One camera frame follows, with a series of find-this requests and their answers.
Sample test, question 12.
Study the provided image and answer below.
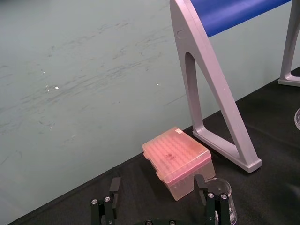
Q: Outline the grey stand with blue bar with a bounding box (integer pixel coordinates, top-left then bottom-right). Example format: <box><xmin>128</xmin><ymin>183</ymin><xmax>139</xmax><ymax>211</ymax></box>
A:
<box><xmin>169</xmin><ymin>0</ymin><xmax>300</xmax><ymax>174</ymax></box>

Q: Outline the pink translucent pipette tip box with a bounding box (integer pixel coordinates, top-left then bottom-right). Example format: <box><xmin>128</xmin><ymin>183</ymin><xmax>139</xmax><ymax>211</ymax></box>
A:
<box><xmin>142</xmin><ymin>127</ymin><xmax>216</xmax><ymax>202</ymax></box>

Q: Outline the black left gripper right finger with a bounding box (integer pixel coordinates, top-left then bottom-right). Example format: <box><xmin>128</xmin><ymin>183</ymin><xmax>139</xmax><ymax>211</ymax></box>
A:
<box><xmin>194</xmin><ymin>174</ymin><xmax>230</xmax><ymax>225</ymax></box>

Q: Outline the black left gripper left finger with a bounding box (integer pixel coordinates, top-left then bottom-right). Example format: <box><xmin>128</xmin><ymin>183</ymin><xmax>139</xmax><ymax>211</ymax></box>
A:
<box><xmin>90</xmin><ymin>177</ymin><xmax>121</xmax><ymax>225</ymax></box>

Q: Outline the clear glass vessel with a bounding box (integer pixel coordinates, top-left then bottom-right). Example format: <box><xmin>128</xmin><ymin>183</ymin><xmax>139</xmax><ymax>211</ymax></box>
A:
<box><xmin>293</xmin><ymin>107</ymin><xmax>300</xmax><ymax>132</ymax></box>

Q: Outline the clear glass beaker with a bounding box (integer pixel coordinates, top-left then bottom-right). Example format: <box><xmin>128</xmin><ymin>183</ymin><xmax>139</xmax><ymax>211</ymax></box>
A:
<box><xmin>205</xmin><ymin>178</ymin><xmax>239</xmax><ymax>225</ymax></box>

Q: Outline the pale wall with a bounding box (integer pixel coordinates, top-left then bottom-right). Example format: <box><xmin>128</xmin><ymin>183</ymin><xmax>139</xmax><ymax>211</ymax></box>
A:
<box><xmin>0</xmin><ymin>0</ymin><xmax>300</xmax><ymax>225</ymax></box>

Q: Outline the black table cloth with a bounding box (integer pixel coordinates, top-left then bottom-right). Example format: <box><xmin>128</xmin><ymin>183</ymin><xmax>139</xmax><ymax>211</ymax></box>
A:
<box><xmin>6</xmin><ymin>66</ymin><xmax>300</xmax><ymax>225</ymax></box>

